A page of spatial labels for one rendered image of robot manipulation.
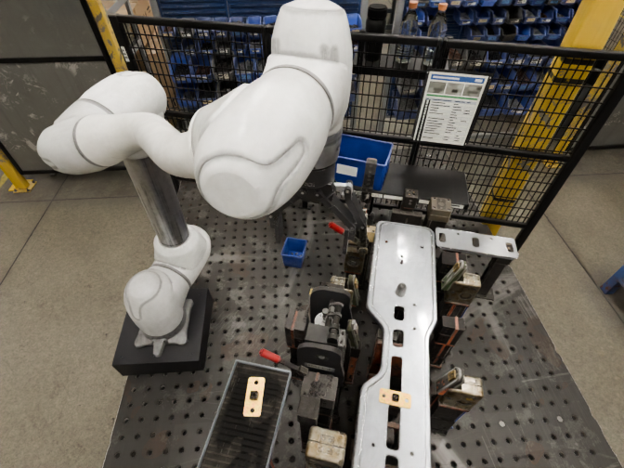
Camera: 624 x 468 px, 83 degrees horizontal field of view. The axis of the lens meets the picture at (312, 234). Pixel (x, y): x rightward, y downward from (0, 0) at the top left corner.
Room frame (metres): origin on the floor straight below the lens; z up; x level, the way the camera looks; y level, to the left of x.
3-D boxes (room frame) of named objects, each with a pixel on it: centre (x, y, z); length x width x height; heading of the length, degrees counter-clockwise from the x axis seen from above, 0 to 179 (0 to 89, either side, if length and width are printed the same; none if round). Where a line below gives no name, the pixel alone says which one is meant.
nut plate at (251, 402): (0.27, 0.13, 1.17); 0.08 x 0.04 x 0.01; 178
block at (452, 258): (0.80, -0.52, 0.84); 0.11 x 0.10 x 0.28; 78
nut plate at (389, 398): (0.31, -0.22, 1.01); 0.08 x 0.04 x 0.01; 78
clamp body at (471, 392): (0.34, -0.41, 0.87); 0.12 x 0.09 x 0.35; 78
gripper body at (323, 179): (0.47, 0.00, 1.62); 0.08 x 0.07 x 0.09; 78
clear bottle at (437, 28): (1.40, -0.45, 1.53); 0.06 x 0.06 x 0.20
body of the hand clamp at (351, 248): (0.80, -0.16, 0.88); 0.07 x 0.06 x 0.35; 78
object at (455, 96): (1.29, -0.53, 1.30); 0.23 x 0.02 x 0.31; 78
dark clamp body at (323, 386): (0.32, -0.02, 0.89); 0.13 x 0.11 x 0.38; 78
